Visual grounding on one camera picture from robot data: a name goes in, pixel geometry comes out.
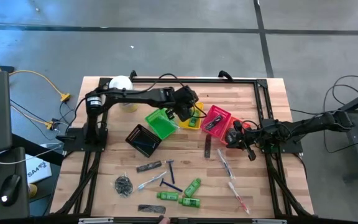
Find orange plastic basket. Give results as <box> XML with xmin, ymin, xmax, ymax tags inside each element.
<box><xmin>219</xmin><ymin>116</ymin><xmax>251</xmax><ymax>146</ymax></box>

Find yellow extension cord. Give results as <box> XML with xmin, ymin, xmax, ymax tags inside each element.
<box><xmin>0</xmin><ymin>50</ymin><xmax>71</xmax><ymax>103</ymax></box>
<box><xmin>10</xmin><ymin>104</ymin><xmax>55</xmax><ymax>130</ymax></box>

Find white cable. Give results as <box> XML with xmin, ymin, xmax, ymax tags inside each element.
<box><xmin>0</xmin><ymin>145</ymin><xmax>63</xmax><ymax>165</ymax></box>

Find yellow plastic basket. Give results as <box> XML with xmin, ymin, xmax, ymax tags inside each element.
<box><xmin>178</xmin><ymin>101</ymin><xmax>205</xmax><ymax>131</ymax></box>

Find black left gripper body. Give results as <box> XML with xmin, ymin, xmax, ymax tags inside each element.
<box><xmin>174</xmin><ymin>85</ymin><xmax>200</xmax><ymax>110</ymax></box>

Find black plastic basket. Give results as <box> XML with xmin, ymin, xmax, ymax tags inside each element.
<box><xmin>125</xmin><ymin>123</ymin><xmax>163</xmax><ymax>159</ymax></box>

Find black aluminium table frame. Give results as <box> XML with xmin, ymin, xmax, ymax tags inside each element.
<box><xmin>50</xmin><ymin>70</ymin><xmax>315</xmax><ymax>218</ymax></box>

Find Lysol wipes canister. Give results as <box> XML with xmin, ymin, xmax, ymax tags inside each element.
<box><xmin>109</xmin><ymin>75</ymin><xmax>139</xmax><ymax>113</ymax></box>

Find blue disposable razor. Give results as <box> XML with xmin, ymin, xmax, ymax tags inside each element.
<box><xmin>165</xmin><ymin>159</ymin><xmax>176</xmax><ymax>185</ymax></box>
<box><xmin>159</xmin><ymin>177</ymin><xmax>183</xmax><ymax>193</ymax></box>
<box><xmin>134</xmin><ymin>140</ymin><xmax>155</xmax><ymax>148</ymax></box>

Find grey metal bracket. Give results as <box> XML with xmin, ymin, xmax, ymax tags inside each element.
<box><xmin>252</xmin><ymin>218</ymin><xmax>287</xmax><ymax>224</ymax></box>
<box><xmin>78</xmin><ymin>217</ymin><xmax>114</xmax><ymax>224</ymax></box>

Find small yellow round item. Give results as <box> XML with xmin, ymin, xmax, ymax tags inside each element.
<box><xmin>28</xmin><ymin>183</ymin><xmax>39</xmax><ymax>198</ymax></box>

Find green plastic basket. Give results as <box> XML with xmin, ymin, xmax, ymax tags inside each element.
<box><xmin>144</xmin><ymin>108</ymin><xmax>180</xmax><ymax>141</ymax></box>

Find black desk leg frame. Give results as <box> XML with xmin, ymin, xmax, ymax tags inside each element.
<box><xmin>323</xmin><ymin>85</ymin><xmax>358</xmax><ymax>183</ymax></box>

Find dark side desk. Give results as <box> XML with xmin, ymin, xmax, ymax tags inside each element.
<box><xmin>0</xmin><ymin>146</ymin><xmax>30</xmax><ymax>220</ymax></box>

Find blue toothbrush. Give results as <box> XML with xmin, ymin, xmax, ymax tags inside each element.
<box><xmin>137</xmin><ymin>170</ymin><xmax>168</xmax><ymax>192</ymax></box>

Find red plastic basket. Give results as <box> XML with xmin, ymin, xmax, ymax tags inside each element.
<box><xmin>200</xmin><ymin>105</ymin><xmax>232</xmax><ymax>138</ymax></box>

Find red wrapped toothbrush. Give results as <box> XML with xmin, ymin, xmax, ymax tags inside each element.
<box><xmin>227</xmin><ymin>181</ymin><xmax>251</xmax><ymax>215</ymax></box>

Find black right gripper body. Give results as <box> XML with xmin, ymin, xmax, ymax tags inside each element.
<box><xmin>237</xmin><ymin>124</ymin><xmax>267</xmax><ymax>149</ymax></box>

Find black computer mouse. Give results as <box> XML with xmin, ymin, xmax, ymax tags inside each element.
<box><xmin>0</xmin><ymin>174</ymin><xmax>22</xmax><ymax>207</ymax></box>

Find white printed paper box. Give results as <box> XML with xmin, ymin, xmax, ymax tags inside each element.
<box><xmin>25</xmin><ymin>154</ymin><xmax>52</xmax><ymax>184</ymax></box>

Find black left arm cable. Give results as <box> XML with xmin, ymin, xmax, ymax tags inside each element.
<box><xmin>126</xmin><ymin>73</ymin><xmax>209</xmax><ymax>121</ymax></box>

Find black floor cable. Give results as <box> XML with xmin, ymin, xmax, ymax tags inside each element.
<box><xmin>333</xmin><ymin>74</ymin><xmax>358</xmax><ymax>106</ymax></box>
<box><xmin>321</xmin><ymin>84</ymin><xmax>358</xmax><ymax>154</ymax></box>

